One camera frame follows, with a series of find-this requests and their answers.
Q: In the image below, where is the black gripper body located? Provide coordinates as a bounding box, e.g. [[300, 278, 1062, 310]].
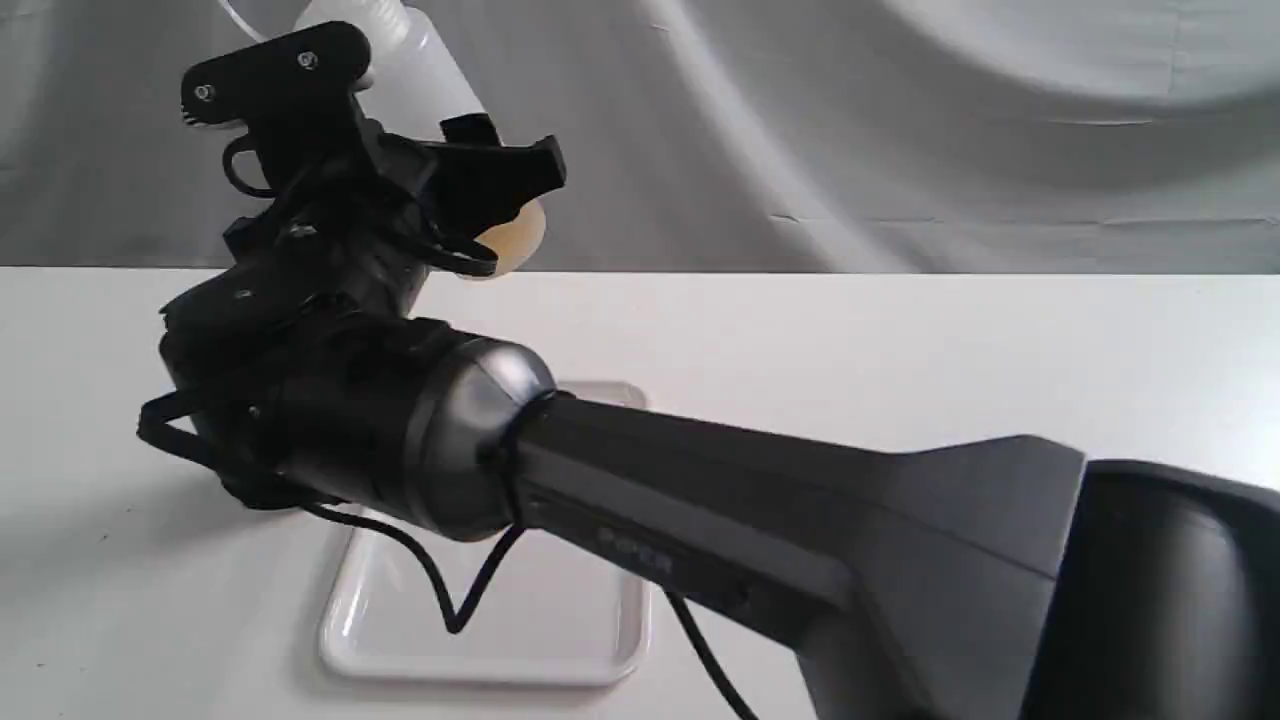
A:
[[160, 131, 449, 372]]

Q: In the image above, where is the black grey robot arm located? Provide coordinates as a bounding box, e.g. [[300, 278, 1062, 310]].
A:
[[138, 110, 1277, 719]]

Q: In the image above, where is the grey backdrop cloth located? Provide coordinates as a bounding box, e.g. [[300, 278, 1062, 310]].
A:
[[3, 1, 1277, 274]]

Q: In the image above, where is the white plastic tray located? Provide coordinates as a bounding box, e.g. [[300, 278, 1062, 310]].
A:
[[317, 380, 652, 687]]

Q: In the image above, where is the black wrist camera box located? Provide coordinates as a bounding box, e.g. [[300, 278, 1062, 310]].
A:
[[180, 20, 372, 199]]

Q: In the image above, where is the black camera cable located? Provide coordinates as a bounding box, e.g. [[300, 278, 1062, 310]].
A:
[[137, 135, 762, 720]]

